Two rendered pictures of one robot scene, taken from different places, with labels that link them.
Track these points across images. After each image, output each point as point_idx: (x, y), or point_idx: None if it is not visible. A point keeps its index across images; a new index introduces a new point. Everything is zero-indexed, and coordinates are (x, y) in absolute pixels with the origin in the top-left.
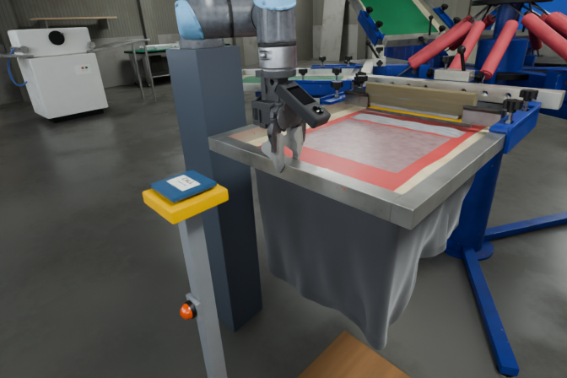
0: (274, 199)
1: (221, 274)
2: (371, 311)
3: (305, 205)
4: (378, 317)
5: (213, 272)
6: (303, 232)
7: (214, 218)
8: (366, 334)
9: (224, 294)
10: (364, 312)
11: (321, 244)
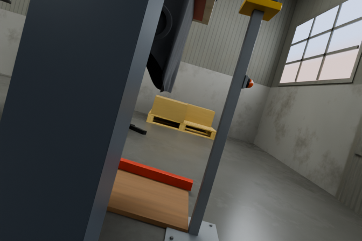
0: (186, 20)
1: (112, 178)
2: (175, 73)
3: (187, 22)
4: (176, 74)
5: (103, 198)
6: (181, 41)
7: (145, 63)
8: (169, 90)
9: (102, 219)
10: (171, 78)
11: (182, 45)
